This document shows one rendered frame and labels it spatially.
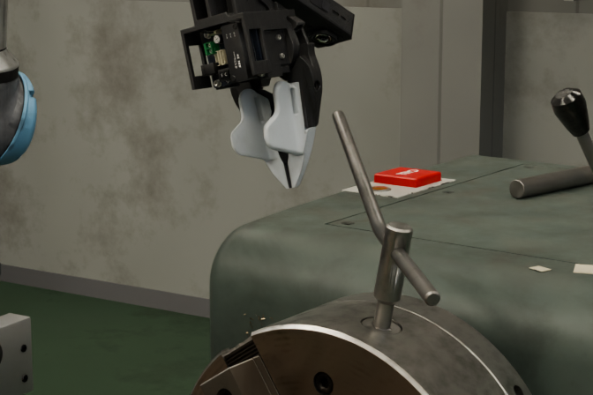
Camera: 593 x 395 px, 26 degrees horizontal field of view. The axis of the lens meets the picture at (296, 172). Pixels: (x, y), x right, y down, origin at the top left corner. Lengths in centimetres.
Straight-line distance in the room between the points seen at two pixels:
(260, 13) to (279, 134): 10
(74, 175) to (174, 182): 54
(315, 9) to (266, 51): 9
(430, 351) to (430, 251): 19
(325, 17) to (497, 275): 27
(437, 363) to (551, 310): 13
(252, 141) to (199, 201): 418
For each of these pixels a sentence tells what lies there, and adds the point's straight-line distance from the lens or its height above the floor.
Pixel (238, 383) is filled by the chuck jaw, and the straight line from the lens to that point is 104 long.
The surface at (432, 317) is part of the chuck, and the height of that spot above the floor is 123.
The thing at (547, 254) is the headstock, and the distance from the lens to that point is 121.
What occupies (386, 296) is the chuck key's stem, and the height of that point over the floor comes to 126.
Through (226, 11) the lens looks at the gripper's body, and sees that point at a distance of 109.
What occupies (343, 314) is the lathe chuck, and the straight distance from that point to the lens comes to 107.
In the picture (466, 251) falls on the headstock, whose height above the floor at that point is 126.
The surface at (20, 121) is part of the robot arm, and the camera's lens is 158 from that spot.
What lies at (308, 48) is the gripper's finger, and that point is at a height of 145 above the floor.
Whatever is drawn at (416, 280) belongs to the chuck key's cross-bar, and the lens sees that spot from 96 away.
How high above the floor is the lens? 154
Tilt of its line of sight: 10 degrees down
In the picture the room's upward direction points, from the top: straight up
